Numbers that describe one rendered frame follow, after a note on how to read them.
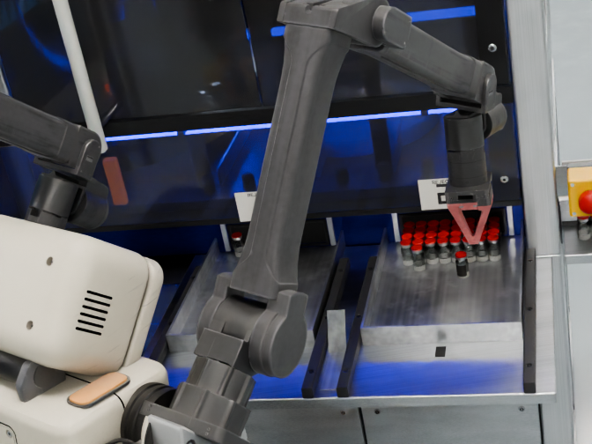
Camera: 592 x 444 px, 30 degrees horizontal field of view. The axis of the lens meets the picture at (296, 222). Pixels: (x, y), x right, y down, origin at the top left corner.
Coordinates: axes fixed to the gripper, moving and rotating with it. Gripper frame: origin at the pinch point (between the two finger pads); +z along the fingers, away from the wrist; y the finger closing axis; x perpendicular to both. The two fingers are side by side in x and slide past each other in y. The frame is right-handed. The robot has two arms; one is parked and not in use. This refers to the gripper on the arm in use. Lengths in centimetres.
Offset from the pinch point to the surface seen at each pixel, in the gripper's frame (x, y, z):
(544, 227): -10.3, 27.1, 7.9
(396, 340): 14.1, 2.7, 17.7
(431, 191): 8.9, 25.5, -0.6
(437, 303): 8.4, 14.2, 16.2
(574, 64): -23, 363, 40
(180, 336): 51, 3, 15
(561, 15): -19, 435, 27
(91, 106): 65, 15, -23
